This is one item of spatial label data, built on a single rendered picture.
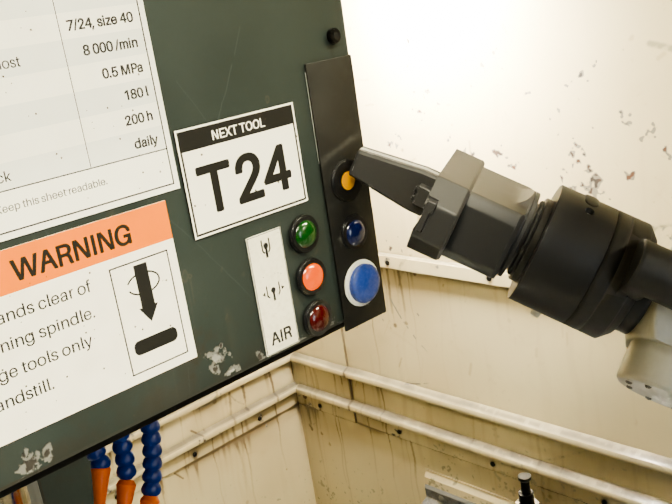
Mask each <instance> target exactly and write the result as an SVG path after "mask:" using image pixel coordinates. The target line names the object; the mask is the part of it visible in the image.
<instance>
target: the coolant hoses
mask: <svg viewBox="0 0 672 504"><path fill-rule="evenodd" d="M140 430H141V432H142V433H143V434H142V438H141V442H142V444H143V445H144V446H143V449H142V455H143V456H144V457H145V458H144V459H143V462H142V466H143V468H144V469H145V470H144V471H143V474H142V480H143V481H144V483H143V485H142V487H141V493H142V494H143V496H142V497H141V499H140V504H159V503H160V500H159V498H158V495H159V494H160V493H161V490H162V489H161V485H160V483H159V482H160V481H161V480H162V473H161V470H160V468H161V467H162V464H163V462H162V459H161V457H160V455H161V454H162V447H161V445H160V444H159V443H160V442H161V438H162V437H161V435H160V433H159V430H160V423H159V421H158V420H157V421H155V422H153V423H151V424H149V425H147V426H145V427H143V428H141V429H140ZM129 436H130V434H129V435H127V436H125V437H123V438H121V439H119V440H117V441H115V442H113V445H112V450H113V452H114V454H116V456H115V464H116V465H117V466H118V467H117V470H116V475H117V477H118V478H120V480H119V481H118V482H117V484H116V490H117V504H132V501H133V497H134V493H135V489H136V483H135V481H134V480H130V479H132V478H133V477H134V476H135V475H136V474H137V469H136V467H135V465H134V464H133V463H134V462H135V455H134V453H133V452H132V451H131V450H132V448H133V444H132V442H131V440H130V439H129ZM105 453H106V447H103V448H101V449H99V450H97V451H95V452H93V453H91V454H89V455H87V456H86V457H87V459H88V460H89V461H91V476H92V486H93V497H94V504H105V503H106V497H107V490H108V484H109V477H110V472H111V468H110V466H111V460H110V458H109V457H108V456H107V455H106V454H105Z"/></svg>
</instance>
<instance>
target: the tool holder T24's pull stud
mask: <svg viewBox="0 0 672 504"><path fill-rule="evenodd" d="M517 477H518V480H519V481H520V484H521V489H520V490H519V491H518V496H519V504H535V500H534V491H533V490H532V489H530V482H529V481H530V480H531V474H530V473H527V472H522V473H519V474H518V476H517Z"/></svg>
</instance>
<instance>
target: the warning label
mask: <svg viewBox="0 0 672 504"><path fill-rule="evenodd" d="M196 357H197V352H196V347H195V342H194V337H193V333H192V328H191V323H190V318H189V313H188V308H187V304H186V299H185V294H184V289H183V284H182V279H181V275H180V270H179V265H178V260H177V255H176V251H175V246H174V241H173V236H172V231H171V226H170V222H169V217H168V212H167V207H166V202H165V200H163V201H160V202H156V203H153V204H150V205H147V206H143V207H140V208H137V209H134V210H130V211H127V212H124V213H121V214H117V215H114V216H111V217H108V218H104V219H101V220H98V221H95V222H91V223H88V224H85V225H82V226H78V227H75V228H72V229H69V230H65V231H62V232H59V233H56V234H52V235H49V236H46V237H43V238H39V239H36V240H33V241H30V242H26V243H23V244H20V245H17V246H13V247H10V248H7V249H4V250H0V447H2V446H4V445H7V444H9V443H11V442H13V441H15V440H17V439H20V438H22V437H24V436H26V435H28V434H30V433H33V432H35V431H37V430H39V429H41V428H43V427H46V426H48V425H50V424H52V423H54V422H57V421H59V420H61V419H63V418H65V417H67V416H70V415H72V414H74V413H76V412H78V411H80V410H83V409H85V408H87V407H89V406H91V405H94V404H96V403H98V402H100V401H102V400H104V399H107V398H109V397H111V396H113V395H115V394H117V393H120V392H122V391H124V390H126V389H128V388H130V387H133V386H135V385H137V384H139V383H141V382H144V381H146V380H148V379H150V378H152V377H154V376H157V375H159V374H161V373H163V372H165V371H167V370H170V369H172V368H174V367H176V366H178V365H181V364H183V363H185V362H187V361H189V360H191V359H194V358H196Z"/></svg>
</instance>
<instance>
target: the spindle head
mask: <svg viewBox="0 0 672 504"><path fill-rule="evenodd" d="M143 4H144V9H145V14H146V19H147V24H148V29H149V34H150V39H151V44H152V49H153V54H154V59H155V64H156V69H157V74H158V79H159V84H160V89H161V94H162V99H163V104H164V109H165V114H166V119H167V124H168V129H169V134H170V139H171V144H172V149H173V154H174V159H175V163H176V168H177V173H178V178H179V183H180V188H179V189H176V190H172V191H169V192H166V193H162V194H159V195H156V196H152V197H149V198H146V199H142V200H139V201H136V202H132V203H129V204H126V205H122V206H119V207H116V208H112V209H109V210H106V211H102V212H99V213H96V214H93V215H89V216H86V217H83V218H79V219H76V220H73V221H69V222H66V223H63V224H59V225H56V226H53V227H49V228H46V229H43V230H39V231H36V232H33V233H29V234H26V235H23V236H19V237H16V238H13V239H10V240H6V241H3V242H0V250H4V249H7V248H10V247H13V246H17V245H20V244H23V243H26V242H30V241H33V240H36V239H39V238H43V237H46V236H49V235H52V234H56V233H59V232H62V231H65V230H69V229H72V228H75V227H78V226H82V225H85V224H88V223H91V222H95V221H98V220H101V219H104V218H108V217H111V216H114V215H117V214H121V213H124V212H127V211H130V210H134V209H137V208H140V207H143V206H147V205H150V204H153V203H156V202H160V201H163V200H165V202H166V207H167V212H168V217H169V222H170V226H171V231H172V236H173V241H174V246H175V251H176V255H177V260H178V265H179V270H180V275H181V279H182V284H183V289H184V294H185V299H186V304H187V308H188V313H189V318H190V323H191V328H192V333H193V337H194V342H195V347H196V352H197V357H196V358H194V359H191V360H189V361H187V362H185V363H183V364H181V365H178V366H176V367H174V368H172V369H170V370H167V371H165V372H163V373H161V374H159V375H157V376H154V377H152V378H150V379H148V380H146V381H144V382H141V383H139V384H137V385H135V386H133V387H130V388H128V389H126V390H124V391H122V392H120V393H117V394H115V395H113V396H111V397H109V398H107V399H104V400H102V401H100V402H98V403H96V404H94V405H91V406H89V407H87V408H85V409H83V410H80V411H78V412H76V413H74V414H72V415H70V416H67V417H65V418H63V419H61V420H59V421H57V422H54V423H52V424H50V425H48V426H46V427H43V428H41V429H39V430H37V431H35V432H33V433H30V434H28V435H26V436H24V437H22V438H20V439H17V440H15V441H13V442H11V443H9V444H7V445H4V446H2V447H0V499H1V498H3V497H5V496H7V495H9V494H11V493H13V492H15V491H17V490H19V489H21V488H23V487H25V486H27V485H29V484H31V483H33V482H35V481H37V480H39V479H41V478H43V477H45V476H47V475H49V474H51V473H53V472H55V471H57V470H59V469H61V468H63V467H65V466H67V465H69V464H71V463H73V462H75V461H77V460H79V459H81V458H83V457H85V456H87V455H89V454H91V453H93V452H95V451H97V450H99V449H101V448H103V447H105V446H107V445H109V444H111V443H113V442H115V441H117V440H119V439H121V438H123V437H125V436H127V435H129V434H131V433H133V432H135V431H137V430H139V429H141V428H143V427H145V426H147V425H149V424H151V423H153V422H155V421H157V420H159V419H161V418H163V417H165V416H167V415H169V414H171V413H173V412H175V411H177V410H179V409H181V408H183V407H185V406H187V405H189V404H191V403H193V402H195V401H197V400H199V399H201V398H203V397H205V396H207V395H209V394H211V393H213V392H215V391H217V390H219V389H221V388H223V387H225V386H227V385H229V384H231V383H233V382H235V381H237V380H239V379H241V378H243V377H245V376H247V375H249V374H251V373H253V372H255V371H257V370H259V369H261V368H263V367H265V366H267V365H269V364H271V363H273V362H275V361H277V360H279V359H281V358H283V357H285V356H287V355H289V354H291V353H293V352H295V351H297V350H299V349H301V348H303V347H305V346H307V345H309V344H311V343H313V342H315V341H317V340H319V339H321V338H323V337H325V336H327V335H329V334H331V333H333V332H335V331H337V330H339V329H341V328H343V327H344V321H343V315H342V308H341V302H340V295H339V289H338V282H337V276H336V269H335V263H334V256H333V250H332V243H331V237H330V230H329V224H328V217H327V211H326V204H325V198H324V191H323V185H322V178H321V172H320V165H319V161H318V155H317V148H316V142H315V135H314V129H313V122H312V116H311V109H310V103H309V96H308V90H307V83H306V77H305V68H304V64H308V63H312V62H317V61H322V60H326V59H331V58H336V57H340V56H345V55H349V54H348V47H347V40H346V32H345V25H344V18H343V11H342V4H341V0H143ZM289 102H293V108H294V114H295V121H296V127H297V133H298V140H299V146H300V152H301V158H302V165H303V171H304V177H305V183H306V190H307V196H308V201H306V202H303V203H300V204H297V205H294V206H291V207H289V208H286V209H283V210H280V211H277V212H274V213H272V214H269V215H266V216H263V217H260V218H257V219H255V220H252V221H249V222H246V223H243V224H240V225H238V226H235V227H232V228H229V229H226V230H223V231H221V232H218V233H215V234H212V235H209V236H206V237H204V238H201V239H198V240H194V236H193V231H192V226H191V221H190V216H189V211H188V206H187V201H186V196H185V191H184V186H183V181H182V176H181V171H180V166H179V161H178V156H177V151H176V146H175V141H174V136H173V131H176V130H180V129H184V128H188V127H192V126H196V125H200V124H204V123H208V122H212V121H216V120H220V119H224V118H228V117H232V116H236V115H240V114H244V113H249V112H253V111H257V110H261V109H265V108H269V107H273V106H277V105H281V104H285V103H289ZM300 215H309V216H312V217H313V218H314V219H315V220H316V222H317V223H318V226H319V239H318V242H317V244H316V246H315V247H314V248H313V249H312V250H311V251H309V252H307V253H300V252H297V251H295V250H294V249H293V247H292V246H291V244H290V241H289V230H290V226H291V224H292V222H293V221H294V220H295V219H296V218H297V217H298V216H300ZM277 227H280V230H281V236H282V242H283V248H284V253H285V259H286V265H287V271H288V277H289V283H290V289H291V295H292V300H293V306H294V312H295V318H296V324H297V330H298V336H299V341H300V342H298V343H296V344H294V345H291V346H289V347H287V348H285V349H283V350H281V351H279V352H277V353H275V354H273V355H271V356H269V357H267V356H266V351H265V345H264V340H263V334H262V329H261V323H260V318H259V312H258V307H257V301H256V296H255V290H254V285H253V279H252V274H251V269H250V263H249V258H248V252H247V247H246V241H245V239H247V238H250V237H252V236H255V235H258V234H260V233H263V232H266V231H269V230H271V229H274V228H277ZM307 258H317V259H319V260H320V261H321V262H322V263H323V265H324V267H325V270H326V279H325V283H324V285H323V287H322V289H321V290H320V291H319V292H318V293H316V294H314V295H306V294H303V293H302V292H301V291H300V290H299V288H298V286H297V283H296V274H297V270H298V268H299V266H300V264H301V263H302V262H303V261H304V260H306V259H307ZM317 299H321V300H325V301H326V302H328V304H329V305H330V307H331V309H332V322H331V325H330V327H329V329H328V330H327V331H326V332H325V333H324V334H323V335H321V336H312V335H310V334H308V333H307V332H306V330H305V328H304V324H303V316H304V312H305V310H306V308H307V306H308V305H309V304H310V303H311V302H312V301H314V300H317Z"/></svg>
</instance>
